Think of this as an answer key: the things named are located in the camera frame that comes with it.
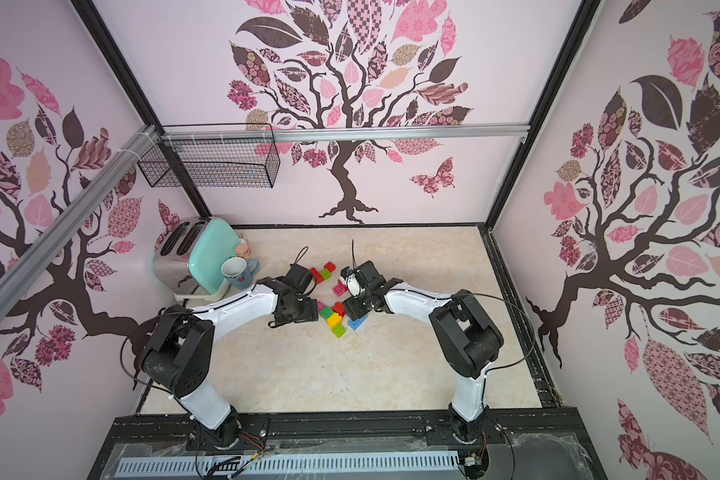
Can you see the mint green toaster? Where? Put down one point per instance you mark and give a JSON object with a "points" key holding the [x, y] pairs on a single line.
{"points": [[189, 257]]}

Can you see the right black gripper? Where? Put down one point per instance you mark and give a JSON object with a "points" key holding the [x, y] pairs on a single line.
{"points": [[355, 305]]}

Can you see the yellow lego brick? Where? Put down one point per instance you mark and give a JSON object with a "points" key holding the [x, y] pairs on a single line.
{"points": [[334, 320]]}

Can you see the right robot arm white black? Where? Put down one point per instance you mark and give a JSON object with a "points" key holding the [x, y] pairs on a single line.
{"points": [[468, 337]]}

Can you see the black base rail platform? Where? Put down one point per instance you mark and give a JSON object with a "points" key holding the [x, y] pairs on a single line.
{"points": [[546, 443]]}

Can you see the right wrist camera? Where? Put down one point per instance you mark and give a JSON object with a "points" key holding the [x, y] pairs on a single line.
{"points": [[350, 281]]}

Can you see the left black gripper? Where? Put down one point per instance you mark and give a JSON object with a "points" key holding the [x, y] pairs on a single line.
{"points": [[311, 313]]}

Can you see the aluminium frame rail back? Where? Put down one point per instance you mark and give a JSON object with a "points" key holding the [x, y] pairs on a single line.
{"points": [[353, 134]]}

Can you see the blue floral mug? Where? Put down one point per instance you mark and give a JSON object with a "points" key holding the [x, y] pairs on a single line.
{"points": [[240, 272]]}

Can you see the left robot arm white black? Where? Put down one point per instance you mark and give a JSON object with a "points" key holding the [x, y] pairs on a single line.
{"points": [[177, 355]]}

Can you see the red long lego brick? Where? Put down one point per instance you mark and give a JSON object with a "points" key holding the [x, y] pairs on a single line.
{"points": [[317, 275]]}

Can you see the pink patterned small jar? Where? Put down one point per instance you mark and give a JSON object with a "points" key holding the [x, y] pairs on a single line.
{"points": [[242, 250]]}

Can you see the black wire basket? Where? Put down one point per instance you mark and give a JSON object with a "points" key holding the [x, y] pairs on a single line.
{"points": [[227, 155]]}

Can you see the aluminium frame rail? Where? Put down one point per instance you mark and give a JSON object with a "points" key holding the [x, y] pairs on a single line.
{"points": [[353, 134], [18, 280]]}

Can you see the blue long lego brick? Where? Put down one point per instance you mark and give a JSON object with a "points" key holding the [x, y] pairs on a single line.
{"points": [[355, 324]]}

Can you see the aluminium frame rail left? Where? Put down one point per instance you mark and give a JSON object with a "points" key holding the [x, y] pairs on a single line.
{"points": [[18, 280]]}

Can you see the white slotted cable duct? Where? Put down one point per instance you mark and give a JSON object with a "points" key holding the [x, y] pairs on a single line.
{"points": [[289, 465]]}

